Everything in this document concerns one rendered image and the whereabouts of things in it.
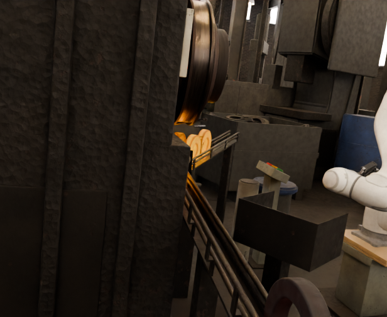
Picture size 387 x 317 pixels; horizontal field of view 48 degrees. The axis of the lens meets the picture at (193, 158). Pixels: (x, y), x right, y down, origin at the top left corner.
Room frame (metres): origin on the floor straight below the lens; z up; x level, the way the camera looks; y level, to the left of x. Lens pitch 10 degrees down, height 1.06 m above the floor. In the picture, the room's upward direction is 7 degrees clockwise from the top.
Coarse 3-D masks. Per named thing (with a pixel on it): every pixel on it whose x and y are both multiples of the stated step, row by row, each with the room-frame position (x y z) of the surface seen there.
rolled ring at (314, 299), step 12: (276, 288) 0.68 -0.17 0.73; (288, 288) 0.64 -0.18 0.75; (300, 288) 0.61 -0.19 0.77; (312, 288) 0.62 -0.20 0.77; (276, 300) 0.67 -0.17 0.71; (288, 300) 0.67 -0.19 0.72; (300, 300) 0.60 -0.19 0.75; (312, 300) 0.59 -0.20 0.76; (324, 300) 0.60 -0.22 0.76; (264, 312) 0.71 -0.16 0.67; (276, 312) 0.68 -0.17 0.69; (288, 312) 0.69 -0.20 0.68; (300, 312) 0.60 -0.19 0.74; (312, 312) 0.57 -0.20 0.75; (324, 312) 0.58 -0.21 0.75
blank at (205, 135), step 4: (200, 132) 2.26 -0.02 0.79; (204, 132) 2.26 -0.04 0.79; (208, 132) 2.30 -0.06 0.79; (200, 136) 2.24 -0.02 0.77; (204, 136) 2.25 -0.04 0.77; (208, 136) 2.31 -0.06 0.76; (200, 140) 2.23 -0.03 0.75; (204, 140) 2.26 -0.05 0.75; (208, 140) 2.32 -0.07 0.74; (204, 144) 2.33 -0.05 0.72; (208, 144) 2.32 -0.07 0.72; (200, 148) 2.22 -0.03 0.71; (204, 148) 2.31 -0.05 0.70; (208, 148) 2.33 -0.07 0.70; (200, 152) 2.23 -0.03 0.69; (208, 152) 2.34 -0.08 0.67; (200, 156) 2.25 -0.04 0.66
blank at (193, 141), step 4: (188, 136) 2.12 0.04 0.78; (192, 136) 2.12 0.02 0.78; (196, 136) 2.14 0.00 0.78; (188, 140) 2.10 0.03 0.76; (192, 140) 2.10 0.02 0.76; (196, 140) 2.14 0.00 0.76; (188, 144) 2.09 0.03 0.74; (192, 144) 2.10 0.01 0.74; (196, 144) 2.16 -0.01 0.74; (200, 144) 2.21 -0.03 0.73; (192, 148) 2.11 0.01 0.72; (196, 148) 2.18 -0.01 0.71; (196, 152) 2.17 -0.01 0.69
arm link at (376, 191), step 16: (384, 96) 1.94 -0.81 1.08; (384, 112) 1.88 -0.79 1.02; (384, 128) 1.83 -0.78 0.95; (384, 144) 1.77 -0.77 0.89; (384, 160) 1.73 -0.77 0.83; (368, 176) 1.68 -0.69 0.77; (384, 176) 1.65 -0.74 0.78; (352, 192) 1.67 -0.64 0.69; (368, 192) 1.62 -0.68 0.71; (384, 192) 1.60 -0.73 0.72; (384, 208) 1.59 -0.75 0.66
